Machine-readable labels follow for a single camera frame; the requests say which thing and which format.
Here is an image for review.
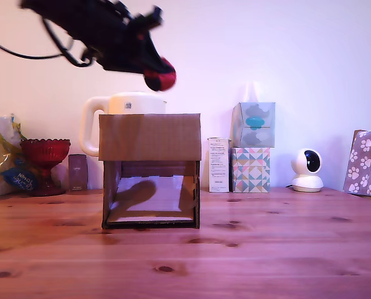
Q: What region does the red and navy footbag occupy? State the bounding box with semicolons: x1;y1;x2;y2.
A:
143;57;177;92

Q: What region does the cardboard dice tower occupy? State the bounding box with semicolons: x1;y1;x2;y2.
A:
98;113;203;230

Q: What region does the cream electric kettle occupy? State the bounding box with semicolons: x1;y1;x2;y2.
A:
80;92;169;158

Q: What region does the white tissue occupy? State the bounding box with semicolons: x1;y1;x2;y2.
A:
243;81;263;103

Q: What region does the small mauve box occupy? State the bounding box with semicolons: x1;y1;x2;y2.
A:
68;154;88;192

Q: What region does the red glass footed bowl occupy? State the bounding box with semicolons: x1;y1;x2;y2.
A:
19;138;72;197

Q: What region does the cloud print tissue box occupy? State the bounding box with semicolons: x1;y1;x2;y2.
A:
230;102;277;149

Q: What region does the white printed carton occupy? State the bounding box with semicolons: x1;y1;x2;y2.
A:
207;137;231;193

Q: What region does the geometric pattern box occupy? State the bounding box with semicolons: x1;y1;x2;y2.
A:
231;147;271;194

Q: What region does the paw print bag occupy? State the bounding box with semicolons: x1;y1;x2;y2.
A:
343;126;371;197

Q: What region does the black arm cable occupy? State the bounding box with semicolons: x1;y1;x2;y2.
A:
0;36;68;60
42;17;93;67

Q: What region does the small white round camera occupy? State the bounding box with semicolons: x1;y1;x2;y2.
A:
291;148;324;192

